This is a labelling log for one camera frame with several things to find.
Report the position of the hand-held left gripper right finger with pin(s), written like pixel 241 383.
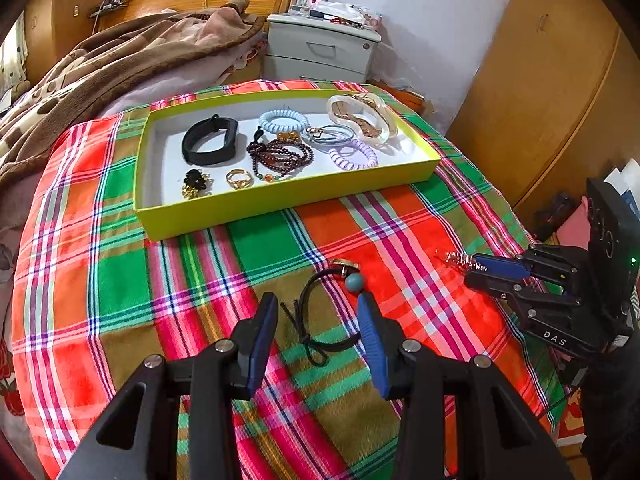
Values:
pixel 372 345

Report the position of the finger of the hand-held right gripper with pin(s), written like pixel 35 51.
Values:
pixel 502 267
pixel 492 285

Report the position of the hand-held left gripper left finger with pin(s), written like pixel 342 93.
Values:
pixel 262 345

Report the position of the yellow-green cardboard box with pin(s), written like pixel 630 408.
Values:
pixel 225 220

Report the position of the black and gold hair ornament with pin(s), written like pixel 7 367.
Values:
pixel 195 182

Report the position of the gold watch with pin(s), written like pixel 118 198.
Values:
pixel 370 127

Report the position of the person's right forearm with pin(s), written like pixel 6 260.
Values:
pixel 615 410

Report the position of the pink bag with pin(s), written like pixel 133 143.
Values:
pixel 575 225

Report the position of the colourful plaid cloth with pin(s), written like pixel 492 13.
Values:
pixel 150 285

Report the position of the wooden wardrobe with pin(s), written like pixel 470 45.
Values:
pixel 540 85

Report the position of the black wristband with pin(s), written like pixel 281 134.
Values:
pixel 197 157

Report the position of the clear plastic bangle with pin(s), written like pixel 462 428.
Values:
pixel 335 110

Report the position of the floral bedsheet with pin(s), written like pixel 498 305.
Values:
pixel 10 385

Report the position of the grey nightstand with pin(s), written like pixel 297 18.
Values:
pixel 320 55

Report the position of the clutter of small objects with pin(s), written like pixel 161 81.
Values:
pixel 350 12

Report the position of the brown patterned blanket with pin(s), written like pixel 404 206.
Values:
pixel 125 55

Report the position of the clear acrylic box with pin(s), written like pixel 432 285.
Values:
pixel 302 2

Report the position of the power strip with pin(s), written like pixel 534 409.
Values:
pixel 112 4

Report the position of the wooden door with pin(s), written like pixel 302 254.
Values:
pixel 65 10

